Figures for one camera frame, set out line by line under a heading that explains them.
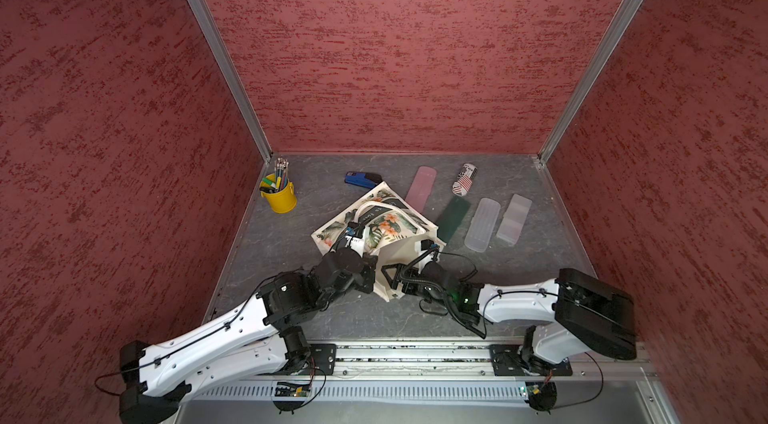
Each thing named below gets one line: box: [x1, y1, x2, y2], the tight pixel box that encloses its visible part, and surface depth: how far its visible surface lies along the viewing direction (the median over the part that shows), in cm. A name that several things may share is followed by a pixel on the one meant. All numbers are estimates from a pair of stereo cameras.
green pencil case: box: [437, 196, 471, 244], surface depth 105 cm
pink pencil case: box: [405, 165, 437, 213], surface depth 112 cm
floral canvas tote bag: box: [311, 181, 447, 303], surface depth 79 cm
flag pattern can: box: [452, 163, 478, 197], surface depth 112 cm
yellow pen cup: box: [259, 158, 298, 214], surface depth 100 cm
